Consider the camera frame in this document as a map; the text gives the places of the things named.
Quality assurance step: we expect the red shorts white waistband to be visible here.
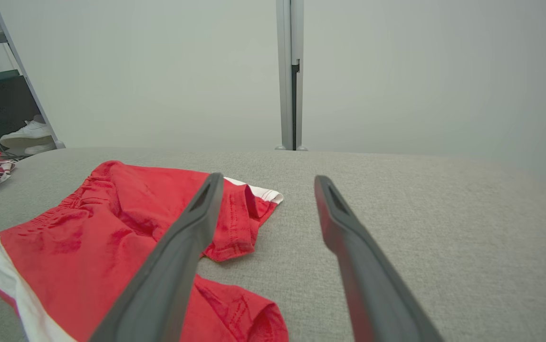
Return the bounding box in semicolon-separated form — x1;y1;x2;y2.
0;161;289;342

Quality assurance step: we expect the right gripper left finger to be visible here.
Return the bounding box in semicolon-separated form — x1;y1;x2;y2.
90;172;225;342

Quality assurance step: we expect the grey metal partition post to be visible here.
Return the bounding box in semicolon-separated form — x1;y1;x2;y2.
275;0;308;152

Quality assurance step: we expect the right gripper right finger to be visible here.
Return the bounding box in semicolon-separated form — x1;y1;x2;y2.
314;175;445;342

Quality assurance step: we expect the white sneaker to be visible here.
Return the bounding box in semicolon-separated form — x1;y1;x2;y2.
24;142;57;156
0;115;55;149

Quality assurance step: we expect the grey metal shelf rack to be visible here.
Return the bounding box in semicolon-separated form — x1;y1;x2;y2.
0;0;66;157

